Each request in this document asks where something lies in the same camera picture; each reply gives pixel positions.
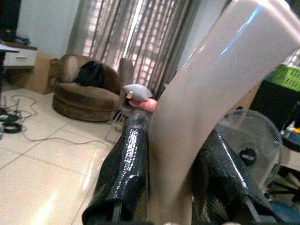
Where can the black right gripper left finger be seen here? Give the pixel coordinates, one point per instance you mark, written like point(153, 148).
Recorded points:
point(126, 164)

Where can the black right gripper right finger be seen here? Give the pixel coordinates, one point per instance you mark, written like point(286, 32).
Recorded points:
point(225, 171)

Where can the white standing fan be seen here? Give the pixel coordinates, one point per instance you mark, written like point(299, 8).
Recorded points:
point(253, 140)

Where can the pink pillow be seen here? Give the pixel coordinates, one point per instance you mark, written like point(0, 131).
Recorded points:
point(146, 104)

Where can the brown chair with metal legs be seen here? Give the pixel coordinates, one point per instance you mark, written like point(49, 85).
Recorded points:
point(124, 93)

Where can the brown round armchair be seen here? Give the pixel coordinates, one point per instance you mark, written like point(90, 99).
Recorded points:
point(87, 93)

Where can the black cabinet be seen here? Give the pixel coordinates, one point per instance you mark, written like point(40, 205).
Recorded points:
point(275, 103)

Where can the black bag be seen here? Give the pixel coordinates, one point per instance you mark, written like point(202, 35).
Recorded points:
point(91, 74)

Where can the green plastic basket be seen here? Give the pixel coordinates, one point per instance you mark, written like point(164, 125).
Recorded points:
point(287, 77)

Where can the striped sheer curtain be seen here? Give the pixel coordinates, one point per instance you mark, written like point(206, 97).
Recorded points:
point(131, 39)

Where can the cardboard box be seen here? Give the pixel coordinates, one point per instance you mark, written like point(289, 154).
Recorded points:
point(38, 73)

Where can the white tv cabinet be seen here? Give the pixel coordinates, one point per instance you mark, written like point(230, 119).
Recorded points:
point(18, 56)

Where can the black television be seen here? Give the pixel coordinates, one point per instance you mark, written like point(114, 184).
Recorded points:
point(9, 18)

